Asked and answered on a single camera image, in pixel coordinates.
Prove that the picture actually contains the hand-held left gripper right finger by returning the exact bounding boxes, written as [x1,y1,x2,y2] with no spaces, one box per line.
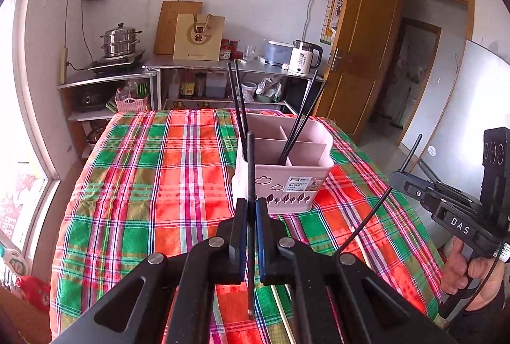
[255,197,457,344]

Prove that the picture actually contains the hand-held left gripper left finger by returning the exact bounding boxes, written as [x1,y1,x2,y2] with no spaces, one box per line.
[52,197,250,344]

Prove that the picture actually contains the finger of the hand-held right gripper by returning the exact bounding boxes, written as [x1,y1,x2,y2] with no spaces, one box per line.
[388,170,439,207]
[416,158,444,189]

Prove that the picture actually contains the thin dark chopstick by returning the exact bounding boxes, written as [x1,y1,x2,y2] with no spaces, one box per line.
[334,134,423,258]

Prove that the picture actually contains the pink plastic utensil basket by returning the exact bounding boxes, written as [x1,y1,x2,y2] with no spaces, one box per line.
[235,113,334,216]

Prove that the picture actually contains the person's right forearm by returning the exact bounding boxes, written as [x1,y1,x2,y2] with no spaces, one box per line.
[448,288,510,344]

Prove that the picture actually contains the person's right hand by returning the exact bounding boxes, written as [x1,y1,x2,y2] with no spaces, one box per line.
[441,238,508,313]

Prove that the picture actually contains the silver refrigerator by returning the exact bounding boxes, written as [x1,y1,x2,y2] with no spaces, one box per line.
[398,39,510,249]

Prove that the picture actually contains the plaid red green tablecloth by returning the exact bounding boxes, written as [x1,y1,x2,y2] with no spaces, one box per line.
[50,108,445,344]

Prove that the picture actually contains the wooden door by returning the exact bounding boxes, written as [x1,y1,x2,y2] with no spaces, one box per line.
[312,0,405,146]

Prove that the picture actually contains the white plastic tub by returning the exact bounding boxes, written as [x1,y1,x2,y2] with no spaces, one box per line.
[241,81,257,103]

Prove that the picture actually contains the crumpled plastic bags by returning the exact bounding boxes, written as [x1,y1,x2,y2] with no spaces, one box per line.
[255,76,285,104]

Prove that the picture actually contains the plastic jug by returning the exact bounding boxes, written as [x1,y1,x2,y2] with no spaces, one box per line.
[206,70,226,99]

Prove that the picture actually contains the dark jar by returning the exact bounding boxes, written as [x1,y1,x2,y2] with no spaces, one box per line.
[194,72,207,99]

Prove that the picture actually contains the dark sauce bottle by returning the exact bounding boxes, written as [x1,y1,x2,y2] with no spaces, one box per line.
[179,69,195,100]

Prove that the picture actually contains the white electric kettle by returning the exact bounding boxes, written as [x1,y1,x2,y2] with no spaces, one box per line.
[287,40,324,76]

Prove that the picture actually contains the metal shelf unit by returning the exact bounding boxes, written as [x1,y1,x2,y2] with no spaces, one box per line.
[142,57,326,116]

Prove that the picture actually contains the small pink woven basket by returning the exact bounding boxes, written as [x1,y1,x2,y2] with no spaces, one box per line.
[114,94,151,114]

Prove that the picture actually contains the clear blue-lid water container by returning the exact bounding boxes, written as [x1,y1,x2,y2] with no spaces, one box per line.
[263,40,296,66]

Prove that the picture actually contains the red jars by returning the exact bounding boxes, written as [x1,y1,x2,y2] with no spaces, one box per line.
[220,39,244,60]

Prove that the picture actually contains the brown paper bag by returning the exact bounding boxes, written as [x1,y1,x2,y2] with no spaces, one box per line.
[173,13,225,62]

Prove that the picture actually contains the small steel shelf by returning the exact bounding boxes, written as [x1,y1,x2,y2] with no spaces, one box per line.
[57,70,161,158]

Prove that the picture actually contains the red plastic bag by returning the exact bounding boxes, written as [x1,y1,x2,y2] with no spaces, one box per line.
[18,274,51,313]

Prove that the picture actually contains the black cooktop stove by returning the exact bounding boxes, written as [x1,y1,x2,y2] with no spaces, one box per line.
[86,49,148,75]

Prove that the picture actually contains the wooden cutting board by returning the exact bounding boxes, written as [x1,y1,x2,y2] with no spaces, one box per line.
[153,0,203,56]

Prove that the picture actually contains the white teal tool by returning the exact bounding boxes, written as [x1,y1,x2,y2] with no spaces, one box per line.
[0,239,29,278]

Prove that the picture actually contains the steel steamer pot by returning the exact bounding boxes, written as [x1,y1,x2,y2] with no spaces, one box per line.
[99,23,143,59]

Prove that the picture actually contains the beige power strip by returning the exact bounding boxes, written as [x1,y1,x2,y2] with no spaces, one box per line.
[59,47,69,85]

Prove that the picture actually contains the giraffe wall poster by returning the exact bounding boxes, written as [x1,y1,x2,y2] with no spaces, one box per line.
[319,0,347,46]

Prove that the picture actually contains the black wall cable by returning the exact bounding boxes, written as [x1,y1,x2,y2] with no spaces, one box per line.
[64,0,101,72]

